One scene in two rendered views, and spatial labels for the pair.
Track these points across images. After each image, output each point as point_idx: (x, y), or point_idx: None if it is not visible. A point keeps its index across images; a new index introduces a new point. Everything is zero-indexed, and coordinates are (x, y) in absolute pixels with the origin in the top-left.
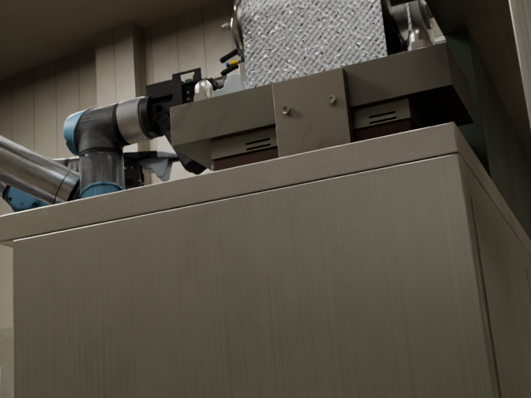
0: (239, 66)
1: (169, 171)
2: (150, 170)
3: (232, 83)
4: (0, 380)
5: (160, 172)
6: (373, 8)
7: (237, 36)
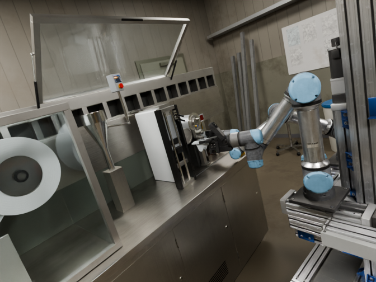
0: (198, 128)
1: (198, 147)
2: (206, 145)
3: (205, 133)
4: (280, 203)
5: (205, 147)
6: None
7: (200, 123)
